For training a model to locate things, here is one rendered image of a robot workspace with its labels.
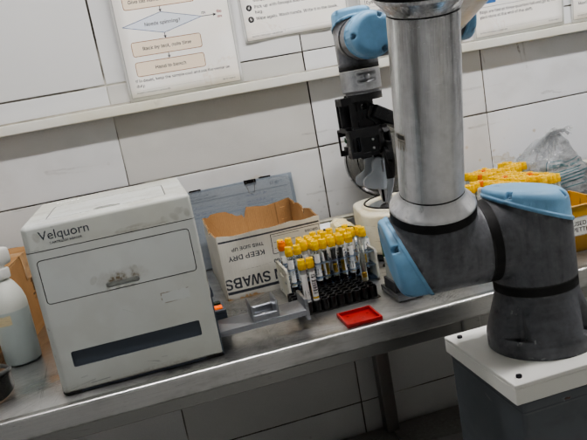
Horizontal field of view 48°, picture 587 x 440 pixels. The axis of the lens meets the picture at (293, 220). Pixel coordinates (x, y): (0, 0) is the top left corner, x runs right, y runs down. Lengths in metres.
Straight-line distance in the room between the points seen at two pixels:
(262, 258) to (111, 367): 0.45
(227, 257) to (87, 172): 0.49
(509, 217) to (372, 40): 0.38
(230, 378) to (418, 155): 0.55
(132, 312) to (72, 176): 0.68
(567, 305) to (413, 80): 0.38
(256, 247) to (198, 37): 0.59
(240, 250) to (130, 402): 0.45
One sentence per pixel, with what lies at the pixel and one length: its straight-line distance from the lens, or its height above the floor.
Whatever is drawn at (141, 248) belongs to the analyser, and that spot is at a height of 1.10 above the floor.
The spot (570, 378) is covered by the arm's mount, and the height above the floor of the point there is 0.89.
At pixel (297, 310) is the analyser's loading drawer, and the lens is 1.22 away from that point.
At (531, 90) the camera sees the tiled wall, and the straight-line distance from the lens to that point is 2.10.
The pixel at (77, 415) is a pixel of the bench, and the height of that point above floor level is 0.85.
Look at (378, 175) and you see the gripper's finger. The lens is 1.24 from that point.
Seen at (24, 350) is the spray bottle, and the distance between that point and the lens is 1.42.
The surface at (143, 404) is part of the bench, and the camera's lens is 1.18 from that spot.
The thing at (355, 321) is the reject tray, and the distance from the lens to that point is 1.23.
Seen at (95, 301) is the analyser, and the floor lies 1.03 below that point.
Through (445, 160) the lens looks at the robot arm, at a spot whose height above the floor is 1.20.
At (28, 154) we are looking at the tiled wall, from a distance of 1.77.
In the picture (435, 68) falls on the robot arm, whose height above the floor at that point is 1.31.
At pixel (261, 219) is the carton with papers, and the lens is 1.74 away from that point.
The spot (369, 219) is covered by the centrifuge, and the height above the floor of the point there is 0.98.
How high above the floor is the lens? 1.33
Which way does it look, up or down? 12 degrees down
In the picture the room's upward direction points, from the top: 10 degrees counter-clockwise
